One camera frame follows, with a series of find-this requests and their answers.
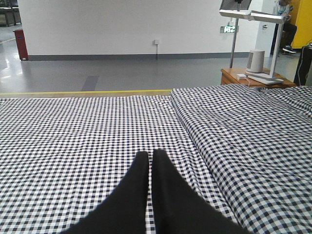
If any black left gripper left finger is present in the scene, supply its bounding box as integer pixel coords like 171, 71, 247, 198
64, 151, 149, 234

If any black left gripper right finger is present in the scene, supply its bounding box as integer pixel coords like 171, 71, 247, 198
152, 149, 248, 234

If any black white checkered bed sheet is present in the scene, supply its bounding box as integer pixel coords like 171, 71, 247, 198
0, 96, 235, 234

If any black white checkered duvet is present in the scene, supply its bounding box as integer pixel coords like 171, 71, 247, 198
170, 84, 312, 234

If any wooden bedside table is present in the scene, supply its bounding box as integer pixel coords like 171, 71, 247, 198
221, 68, 297, 88

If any small white charger box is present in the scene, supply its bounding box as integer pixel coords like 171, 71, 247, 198
236, 74, 246, 80

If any white cylindrical speaker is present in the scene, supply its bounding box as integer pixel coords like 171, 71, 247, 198
246, 49, 265, 74

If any green exit sign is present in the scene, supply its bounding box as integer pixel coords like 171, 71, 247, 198
220, 25, 239, 34

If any metal stand pole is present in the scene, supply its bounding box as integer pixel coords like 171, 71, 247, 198
229, 0, 241, 68

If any seated person in background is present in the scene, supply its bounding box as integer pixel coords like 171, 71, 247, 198
273, 0, 297, 54

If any white wall socket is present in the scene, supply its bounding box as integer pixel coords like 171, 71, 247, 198
153, 39, 159, 46

